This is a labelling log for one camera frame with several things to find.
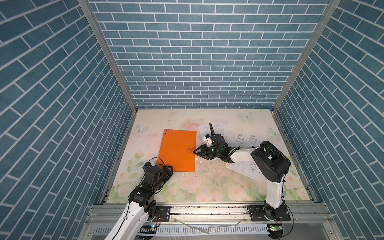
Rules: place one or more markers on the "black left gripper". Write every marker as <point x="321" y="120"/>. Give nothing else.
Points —
<point x="163" y="173"/>

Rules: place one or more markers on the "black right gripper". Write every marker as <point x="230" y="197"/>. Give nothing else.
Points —
<point x="202" y="152"/>

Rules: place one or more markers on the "orange file folder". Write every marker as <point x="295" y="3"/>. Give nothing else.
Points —
<point x="177" y="150"/>

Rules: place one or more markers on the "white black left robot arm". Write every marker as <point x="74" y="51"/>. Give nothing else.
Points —
<point x="142" y="204"/>

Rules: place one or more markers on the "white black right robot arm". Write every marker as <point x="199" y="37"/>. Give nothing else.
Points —
<point x="271" y="162"/>

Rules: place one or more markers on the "white text document sheet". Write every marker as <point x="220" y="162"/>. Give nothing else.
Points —
<point x="219" y="128"/>

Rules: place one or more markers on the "technical drawing sheet upper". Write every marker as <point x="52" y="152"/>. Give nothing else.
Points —
<point x="247" y="141"/>

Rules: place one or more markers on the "technical drawing sheet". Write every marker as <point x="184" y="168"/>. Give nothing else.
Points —
<point x="248" y="169"/>
<point x="247" y="141"/>

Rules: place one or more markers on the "technical drawing sheet lower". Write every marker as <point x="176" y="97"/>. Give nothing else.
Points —
<point x="248" y="169"/>

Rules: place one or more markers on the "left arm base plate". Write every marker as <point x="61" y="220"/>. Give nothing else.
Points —
<point x="159" y="214"/>

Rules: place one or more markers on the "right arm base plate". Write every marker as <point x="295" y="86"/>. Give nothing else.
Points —
<point x="260" y="213"/>

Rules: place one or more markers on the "white cable duct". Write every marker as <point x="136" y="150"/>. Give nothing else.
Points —
<point x="181" y="230"/>

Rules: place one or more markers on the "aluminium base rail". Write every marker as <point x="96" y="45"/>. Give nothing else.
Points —
<point x="309" y="221"/>

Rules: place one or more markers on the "aluminium corner post right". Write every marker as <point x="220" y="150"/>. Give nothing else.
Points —
<point x="318" y="30"/>

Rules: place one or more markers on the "aluminium corner post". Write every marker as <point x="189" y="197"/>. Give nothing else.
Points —
<point x="318" y="30"/>
<point x="93" y="22"/>

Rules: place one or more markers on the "aluminium corner post left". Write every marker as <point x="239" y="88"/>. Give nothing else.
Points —
<point x="93" y="22"/>

